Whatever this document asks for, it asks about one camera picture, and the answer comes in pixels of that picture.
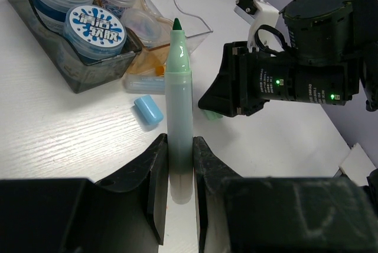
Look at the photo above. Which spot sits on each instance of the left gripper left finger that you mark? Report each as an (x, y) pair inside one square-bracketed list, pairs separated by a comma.
[(123, 212)]

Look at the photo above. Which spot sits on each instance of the orange translucent container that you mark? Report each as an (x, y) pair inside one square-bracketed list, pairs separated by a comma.
[(149, 57)]

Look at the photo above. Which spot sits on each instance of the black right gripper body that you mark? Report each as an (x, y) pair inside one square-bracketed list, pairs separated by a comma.
[(247, 80)]

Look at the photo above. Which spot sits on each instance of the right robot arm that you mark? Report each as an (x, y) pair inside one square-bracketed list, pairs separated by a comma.
[(331, 54)]

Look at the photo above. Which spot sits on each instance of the blue highlighter pen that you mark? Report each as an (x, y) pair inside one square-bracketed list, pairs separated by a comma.
[(135, 83)]

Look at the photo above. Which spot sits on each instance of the green highlighter pen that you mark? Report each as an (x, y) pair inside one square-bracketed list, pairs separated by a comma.
[(179, 107)]

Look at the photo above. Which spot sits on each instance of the grey translucent container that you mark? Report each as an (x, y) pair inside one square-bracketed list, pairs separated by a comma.
[(79, 74)]

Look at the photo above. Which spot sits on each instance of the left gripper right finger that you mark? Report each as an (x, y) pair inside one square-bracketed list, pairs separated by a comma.
[(286, 214)]

